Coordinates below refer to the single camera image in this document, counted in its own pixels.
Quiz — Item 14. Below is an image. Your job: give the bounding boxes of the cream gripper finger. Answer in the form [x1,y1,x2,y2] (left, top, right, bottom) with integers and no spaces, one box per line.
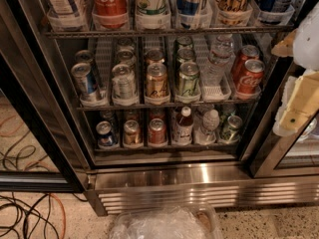
[271,30,296,58]
[272,71,319,136]

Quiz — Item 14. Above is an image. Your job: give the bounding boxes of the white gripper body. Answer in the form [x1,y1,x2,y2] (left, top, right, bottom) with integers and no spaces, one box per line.
[293,2,319,71]

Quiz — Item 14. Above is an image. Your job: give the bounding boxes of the brown tea plastic bottle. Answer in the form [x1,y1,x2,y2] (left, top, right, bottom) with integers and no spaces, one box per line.
[46,0,90,32]

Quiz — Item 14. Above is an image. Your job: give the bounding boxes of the clear water bottle middle shelf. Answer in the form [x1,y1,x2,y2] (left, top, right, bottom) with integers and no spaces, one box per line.
[203,34,234,87]

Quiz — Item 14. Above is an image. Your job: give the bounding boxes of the clear water bottle shelf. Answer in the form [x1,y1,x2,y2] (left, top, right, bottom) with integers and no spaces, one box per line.
[203,34,234,87]
[196,110,219,145]

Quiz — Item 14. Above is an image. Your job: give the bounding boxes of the green can bottom shelf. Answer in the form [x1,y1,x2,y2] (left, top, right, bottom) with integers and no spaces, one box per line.
[219,116,242,142]

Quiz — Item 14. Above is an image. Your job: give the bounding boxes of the green can shelf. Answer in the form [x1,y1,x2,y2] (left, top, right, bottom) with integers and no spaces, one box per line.
[219,116,242,142]
[176,62,199,97]

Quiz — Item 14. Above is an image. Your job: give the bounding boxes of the clear water bottle bottom shelf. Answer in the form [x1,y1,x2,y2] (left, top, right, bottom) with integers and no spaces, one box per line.
[196,110,219,145]

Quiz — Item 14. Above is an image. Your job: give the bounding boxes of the green can middle shelf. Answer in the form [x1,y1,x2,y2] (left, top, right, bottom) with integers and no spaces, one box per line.
[176,62,199,97]

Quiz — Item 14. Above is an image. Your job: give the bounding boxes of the brown tea bottle bottom shelf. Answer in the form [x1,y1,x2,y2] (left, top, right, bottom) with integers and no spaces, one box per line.
[173,107,193,145]

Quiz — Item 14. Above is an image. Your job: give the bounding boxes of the gold can middle shelf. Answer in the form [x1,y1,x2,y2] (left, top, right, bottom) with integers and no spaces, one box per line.
[147,63,167,99]

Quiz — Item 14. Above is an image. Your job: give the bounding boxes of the gold can shelf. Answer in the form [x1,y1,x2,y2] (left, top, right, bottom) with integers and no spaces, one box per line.
[124,119,142,145]
[147,63,167,99]

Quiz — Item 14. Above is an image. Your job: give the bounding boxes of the red can bottom shelf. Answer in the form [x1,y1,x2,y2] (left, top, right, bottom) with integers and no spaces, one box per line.
[148,119,166,144]

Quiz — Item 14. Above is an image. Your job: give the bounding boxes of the silver white can middle shelf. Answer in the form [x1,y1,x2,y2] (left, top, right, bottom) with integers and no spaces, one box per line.
[112,64,136,100]

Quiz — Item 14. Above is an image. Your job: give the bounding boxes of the gold can bottom shelf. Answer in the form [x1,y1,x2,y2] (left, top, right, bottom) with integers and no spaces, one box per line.
[124,119,142,145]

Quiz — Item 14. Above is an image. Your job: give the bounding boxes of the red Coca-Cola can top shelf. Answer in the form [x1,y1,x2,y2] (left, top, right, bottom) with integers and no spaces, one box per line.
[94,0,127,29]

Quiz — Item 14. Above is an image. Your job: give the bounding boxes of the blue Pepsi can bottom shelf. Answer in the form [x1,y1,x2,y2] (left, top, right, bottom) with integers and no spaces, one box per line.
[96,120,118,147]

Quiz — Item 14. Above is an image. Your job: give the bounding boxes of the blue silver can middle shelf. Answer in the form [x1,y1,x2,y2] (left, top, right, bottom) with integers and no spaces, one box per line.
[71,63,102,102]

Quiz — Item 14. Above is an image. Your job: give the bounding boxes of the open glass fridge door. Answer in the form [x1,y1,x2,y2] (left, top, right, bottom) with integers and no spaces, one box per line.
[0,0,90,192]

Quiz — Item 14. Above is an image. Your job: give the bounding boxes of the red Coca-Cola can rear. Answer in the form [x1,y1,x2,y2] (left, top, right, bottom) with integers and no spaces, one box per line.
[231,45,259,80]

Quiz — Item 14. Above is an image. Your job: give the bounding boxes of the red Coca-Cola can front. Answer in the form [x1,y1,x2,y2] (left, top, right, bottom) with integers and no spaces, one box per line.
[235,59,265,95]

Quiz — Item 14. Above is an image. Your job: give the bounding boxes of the gold black tall can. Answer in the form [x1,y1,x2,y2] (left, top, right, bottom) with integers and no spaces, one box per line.
[215,0,249,25]

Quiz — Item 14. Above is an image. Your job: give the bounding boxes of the blue silver tall can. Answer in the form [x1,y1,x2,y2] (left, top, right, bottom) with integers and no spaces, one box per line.
[176,0,207,29]

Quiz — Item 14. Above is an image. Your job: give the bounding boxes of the white green tall can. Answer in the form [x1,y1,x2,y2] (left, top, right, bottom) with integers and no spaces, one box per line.
[135,0,168,18]

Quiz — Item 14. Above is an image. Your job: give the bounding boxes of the clear plastic bin with bag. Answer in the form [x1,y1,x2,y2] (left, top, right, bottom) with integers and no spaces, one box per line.
[108,203,224,239]

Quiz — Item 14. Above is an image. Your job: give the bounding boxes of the tangled floor cables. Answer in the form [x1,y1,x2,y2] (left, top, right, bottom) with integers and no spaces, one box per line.
[0,192,88,239]

